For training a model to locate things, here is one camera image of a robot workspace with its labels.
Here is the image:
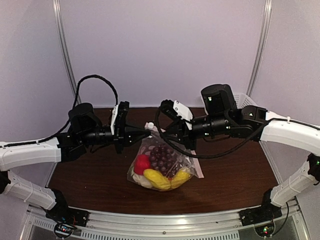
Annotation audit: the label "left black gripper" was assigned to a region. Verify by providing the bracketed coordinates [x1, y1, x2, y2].
[79, 120, 151, 154]

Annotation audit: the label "clear zip top bag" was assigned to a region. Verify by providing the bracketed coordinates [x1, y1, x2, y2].
[127, 122, 205, 192]

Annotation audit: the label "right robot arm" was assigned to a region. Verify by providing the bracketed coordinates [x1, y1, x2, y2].
[159, 84, 320, 221]

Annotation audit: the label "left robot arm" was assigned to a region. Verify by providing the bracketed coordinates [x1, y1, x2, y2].
[0, 101, 151, 222]

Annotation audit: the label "purple fake grapes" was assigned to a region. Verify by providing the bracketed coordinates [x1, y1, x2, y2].
[149, 144, 178, 178]

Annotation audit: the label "white fake garlic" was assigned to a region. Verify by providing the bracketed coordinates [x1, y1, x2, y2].
[132, 173, 153, 189]

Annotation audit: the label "yellow fake banana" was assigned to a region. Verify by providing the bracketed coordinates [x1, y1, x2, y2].
[170, 168, 193, 189]

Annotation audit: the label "white plastic basket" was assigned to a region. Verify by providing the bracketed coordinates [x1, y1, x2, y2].
[233, 92, 257, 109]

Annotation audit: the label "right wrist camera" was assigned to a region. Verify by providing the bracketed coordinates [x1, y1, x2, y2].
[160, 99, 194, 122]

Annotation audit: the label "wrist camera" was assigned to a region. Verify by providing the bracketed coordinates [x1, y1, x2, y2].
[160, 99, 194, 122]
[110, 101, 130, 136]

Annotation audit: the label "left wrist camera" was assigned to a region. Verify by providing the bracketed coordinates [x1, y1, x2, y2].
[110, 101, 130, 136]

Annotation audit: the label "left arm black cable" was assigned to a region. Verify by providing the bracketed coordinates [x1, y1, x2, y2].
[0, 74, 119, 148]

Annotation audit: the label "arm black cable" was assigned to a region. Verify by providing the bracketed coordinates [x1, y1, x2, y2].
[0, 74, 119, 148]
[154, 107, 320, 160]

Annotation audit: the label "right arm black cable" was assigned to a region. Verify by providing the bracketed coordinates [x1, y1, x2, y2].
[154, 107, 320, 160]

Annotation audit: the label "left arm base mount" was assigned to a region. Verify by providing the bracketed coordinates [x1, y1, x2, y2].
[44, 203, 89, 227]

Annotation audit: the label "aluminium front rail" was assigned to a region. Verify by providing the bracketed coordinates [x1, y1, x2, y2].
[24, 197, 308, 240]

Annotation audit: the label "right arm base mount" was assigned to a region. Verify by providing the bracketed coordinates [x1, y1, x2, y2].
[239, 204, 283, 226]

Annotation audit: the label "right aluminium wall post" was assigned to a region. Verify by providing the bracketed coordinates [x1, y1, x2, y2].
[246, 0, 273, 96]

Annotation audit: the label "aluminium wall post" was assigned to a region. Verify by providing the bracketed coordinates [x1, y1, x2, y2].
[246, 0, 273, 96]
[52, 0, 81, 104]

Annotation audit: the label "left aluminium wall post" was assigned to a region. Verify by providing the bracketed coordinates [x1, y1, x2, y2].
[52, 0, 81, 104]

